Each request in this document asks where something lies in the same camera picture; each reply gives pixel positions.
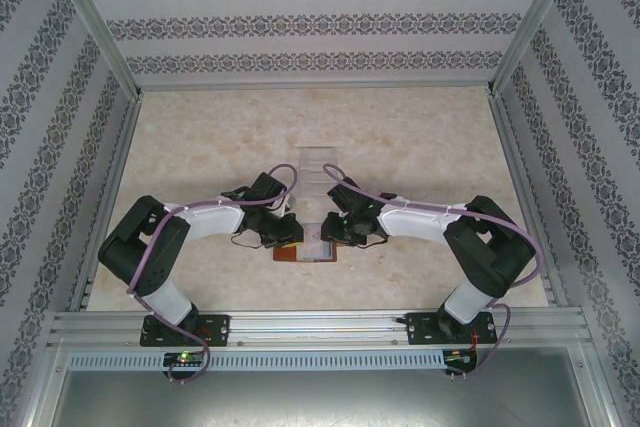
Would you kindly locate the aluminium mounting rail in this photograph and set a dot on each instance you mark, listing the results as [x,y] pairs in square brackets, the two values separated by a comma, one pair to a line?
[310,329]

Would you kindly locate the clear acrylic card box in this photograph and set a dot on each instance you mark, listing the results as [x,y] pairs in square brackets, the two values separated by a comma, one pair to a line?
[320,172]

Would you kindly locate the aluminium frame post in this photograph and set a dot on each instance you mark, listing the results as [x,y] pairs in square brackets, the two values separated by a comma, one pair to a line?
[535,22]
[95,22]

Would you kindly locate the aluminium side rail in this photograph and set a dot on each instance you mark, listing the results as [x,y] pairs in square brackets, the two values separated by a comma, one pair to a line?
[525,172]
[107,172]

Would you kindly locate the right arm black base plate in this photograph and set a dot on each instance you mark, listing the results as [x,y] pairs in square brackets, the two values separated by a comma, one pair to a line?
[420,329]

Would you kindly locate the pink floral white card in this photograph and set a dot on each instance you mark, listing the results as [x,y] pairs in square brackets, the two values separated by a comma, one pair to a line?
[315,244]

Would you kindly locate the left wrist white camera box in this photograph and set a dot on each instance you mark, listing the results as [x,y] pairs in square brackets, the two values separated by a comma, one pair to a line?
[290,203]

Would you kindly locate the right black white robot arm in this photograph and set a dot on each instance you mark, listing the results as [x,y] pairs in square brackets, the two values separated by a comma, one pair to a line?
[480,257]

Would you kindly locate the grey metal panel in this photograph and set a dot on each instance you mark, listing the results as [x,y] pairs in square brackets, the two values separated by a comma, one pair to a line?
[320,399]

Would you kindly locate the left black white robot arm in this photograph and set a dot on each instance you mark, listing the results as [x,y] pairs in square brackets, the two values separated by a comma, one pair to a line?
[150,257]

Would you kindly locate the brown leather card holder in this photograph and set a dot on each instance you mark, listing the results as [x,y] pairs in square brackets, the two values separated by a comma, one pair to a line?
[287,255]

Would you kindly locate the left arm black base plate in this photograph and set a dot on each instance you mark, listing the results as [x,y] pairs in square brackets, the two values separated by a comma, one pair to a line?
[220,329]

